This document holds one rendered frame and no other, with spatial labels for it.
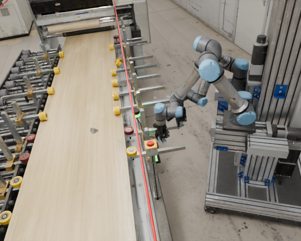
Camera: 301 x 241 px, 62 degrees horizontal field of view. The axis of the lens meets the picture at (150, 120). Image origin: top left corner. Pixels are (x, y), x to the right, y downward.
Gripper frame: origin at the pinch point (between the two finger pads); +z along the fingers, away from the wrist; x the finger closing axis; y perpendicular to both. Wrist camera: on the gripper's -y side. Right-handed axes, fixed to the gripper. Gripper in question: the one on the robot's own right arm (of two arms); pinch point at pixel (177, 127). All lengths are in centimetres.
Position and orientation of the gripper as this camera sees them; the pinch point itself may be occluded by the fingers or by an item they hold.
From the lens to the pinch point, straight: 220.0
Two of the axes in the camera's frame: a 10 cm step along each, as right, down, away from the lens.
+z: 1.1, 7.7, 6.2
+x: -1.6, -6.1, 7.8
